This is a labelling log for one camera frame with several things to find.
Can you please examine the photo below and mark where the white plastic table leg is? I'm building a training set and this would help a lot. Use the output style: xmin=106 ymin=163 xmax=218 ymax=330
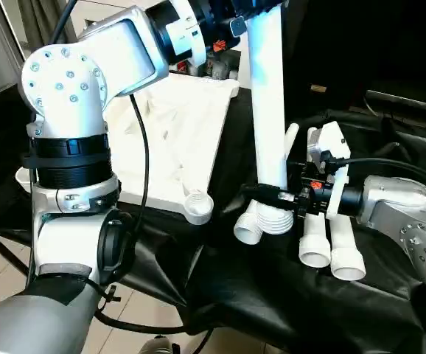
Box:
xmin=233 ymin=123 xmax=301 ymax=246
xmin=330 ymin=215 xmax=367 ymax=282
xmin=298 ymin=127 xmax=332 ymax=268
xmin=245 ymin=9 xmax=297 ymax=236

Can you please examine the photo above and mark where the white table top frame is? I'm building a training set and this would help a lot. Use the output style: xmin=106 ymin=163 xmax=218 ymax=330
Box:
xmin=15 ymin=74 xmax=240 ymax=225

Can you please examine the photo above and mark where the white glass-door cabinet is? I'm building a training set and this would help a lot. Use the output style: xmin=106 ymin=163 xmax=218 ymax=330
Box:
xmin=69 ymin=0 xmax=245 ymax=80

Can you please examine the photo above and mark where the black work mat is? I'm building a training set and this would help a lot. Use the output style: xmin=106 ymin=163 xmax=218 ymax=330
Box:
xmin=0 ymin=81 xmax=426 ymax=354

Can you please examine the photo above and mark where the grey curtain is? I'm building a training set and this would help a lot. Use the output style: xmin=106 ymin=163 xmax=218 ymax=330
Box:
xmin=0 ymin=0 xmax=74 ymax=54

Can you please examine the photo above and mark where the black metal rail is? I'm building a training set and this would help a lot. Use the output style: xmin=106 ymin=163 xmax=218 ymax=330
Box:
xmin=364 ymin=88 xmax=426 ymax=113

